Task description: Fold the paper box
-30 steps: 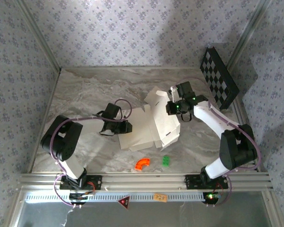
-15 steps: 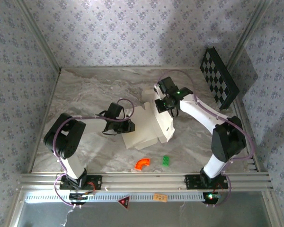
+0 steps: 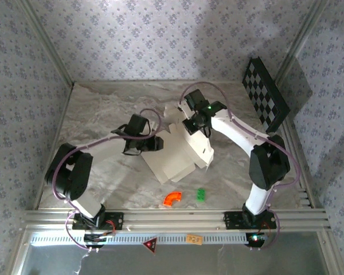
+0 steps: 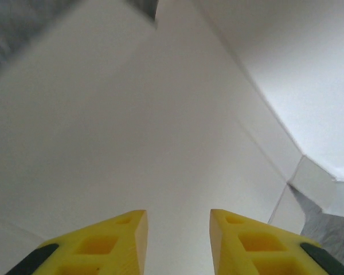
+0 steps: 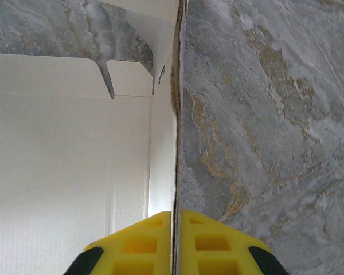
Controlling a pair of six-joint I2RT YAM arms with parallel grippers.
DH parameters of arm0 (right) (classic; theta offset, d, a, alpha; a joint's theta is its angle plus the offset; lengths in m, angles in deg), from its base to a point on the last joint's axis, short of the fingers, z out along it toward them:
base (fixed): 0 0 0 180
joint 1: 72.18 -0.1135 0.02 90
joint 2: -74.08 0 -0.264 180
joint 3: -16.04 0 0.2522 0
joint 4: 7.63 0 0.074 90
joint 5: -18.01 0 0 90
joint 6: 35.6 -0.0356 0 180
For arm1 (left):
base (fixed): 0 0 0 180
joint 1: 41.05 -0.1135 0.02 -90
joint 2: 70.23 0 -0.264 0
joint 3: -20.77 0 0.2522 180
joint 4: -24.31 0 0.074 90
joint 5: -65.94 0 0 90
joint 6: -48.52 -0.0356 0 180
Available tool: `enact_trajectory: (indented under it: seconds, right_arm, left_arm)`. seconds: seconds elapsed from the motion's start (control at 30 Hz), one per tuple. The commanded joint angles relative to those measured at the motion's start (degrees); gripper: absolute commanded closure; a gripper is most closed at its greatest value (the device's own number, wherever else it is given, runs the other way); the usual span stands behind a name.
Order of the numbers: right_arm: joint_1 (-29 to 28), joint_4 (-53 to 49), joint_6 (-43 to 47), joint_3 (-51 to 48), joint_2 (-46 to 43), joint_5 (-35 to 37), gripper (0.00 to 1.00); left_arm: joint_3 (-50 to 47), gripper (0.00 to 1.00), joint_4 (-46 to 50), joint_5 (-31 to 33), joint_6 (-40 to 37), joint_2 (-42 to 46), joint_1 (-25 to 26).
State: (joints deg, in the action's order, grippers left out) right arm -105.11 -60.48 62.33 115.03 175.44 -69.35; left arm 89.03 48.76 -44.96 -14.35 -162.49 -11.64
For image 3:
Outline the white paper box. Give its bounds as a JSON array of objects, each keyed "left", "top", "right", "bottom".
[{"left": 140, "top": 103, "right": 216, "bottom": 186}]

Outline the orange curved toy block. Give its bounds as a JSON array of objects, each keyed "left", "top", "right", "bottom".
[{"left": 162, "top": 191, "right": 183, "bottom": 208}]

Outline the black checkerboard calibration board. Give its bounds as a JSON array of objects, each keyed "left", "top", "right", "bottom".
[{"left": 241, "top": 56, "right": 291, "bottom": 134}]

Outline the red triangle warning sticker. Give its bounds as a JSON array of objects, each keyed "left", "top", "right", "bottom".
[{"left": 142, "top": 236, "right": 158, "bottom": 255}]

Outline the orange label sticker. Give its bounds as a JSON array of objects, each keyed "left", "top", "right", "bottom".
[{"left": 186, "top": 234, "right": 204, "bottom": 246}]

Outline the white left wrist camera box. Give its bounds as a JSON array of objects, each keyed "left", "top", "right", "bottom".
[{"left": 147, "top": 120, "right": 161, "bottom": 136}]

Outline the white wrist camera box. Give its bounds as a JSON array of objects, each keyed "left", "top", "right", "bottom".
[
  {"left": 178, "top": 99, "right": 196, "bottom": 119},
  {"left": 147, "top": 120, "right": 161, "bottom": 136}
]

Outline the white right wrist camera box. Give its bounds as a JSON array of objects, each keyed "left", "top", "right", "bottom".
[{"left": 178, "top": 99, "right": 196, "bottom": 119}]

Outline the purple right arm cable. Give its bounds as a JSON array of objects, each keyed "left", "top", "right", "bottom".
[{"left": 181, "top": 81, "right": 301, "bottom": 252}]

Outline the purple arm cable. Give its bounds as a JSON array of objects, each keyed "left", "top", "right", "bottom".
[
  {"left": 52, "top": 108, "right": 163, "bottom": 253},
  {"left": 181, "top": 81, "right": 301, "bottom": 252}
]

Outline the aluminium frame bar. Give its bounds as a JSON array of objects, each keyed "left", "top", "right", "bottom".
[
  {"left": 33, "top": 82, "right": 75, "bottom": 211},
  {"left": 283, "top": 119, "right": 316, "bottom": 209},
  {"left": 73, "top": 80, "right": 244, "bottom": 86}
]

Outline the long aluminium mounting rail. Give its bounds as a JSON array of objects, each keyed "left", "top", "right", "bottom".
[{"left": 21, "top": 209, "right": 331, "bottom": 232}]

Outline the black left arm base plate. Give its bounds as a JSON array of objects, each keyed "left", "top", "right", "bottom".
[{"left": 72, "top": 211, "right": 124, "bottom": 231}]

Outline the grey slotted cable duct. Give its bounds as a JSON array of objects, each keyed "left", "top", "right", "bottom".
[{"left": 30, "top": 232, "right": 264, "bottom": 246}]

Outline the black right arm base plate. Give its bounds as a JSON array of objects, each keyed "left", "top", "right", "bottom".
[{"left": 224, "top": 211, "right": 277, "bottom": 230}]

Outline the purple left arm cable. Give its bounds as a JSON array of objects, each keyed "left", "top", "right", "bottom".
[{"left": 52, "top": 108, "right": 163, "bottom": 253}]

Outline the aluminium frame post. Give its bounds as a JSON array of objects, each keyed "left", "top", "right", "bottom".
[
  {"left": 17, "top": 0, "right": 76, "bottom": 88},
  {"left": 275, "top": 0, "right": 331, "bottom": 85}
]

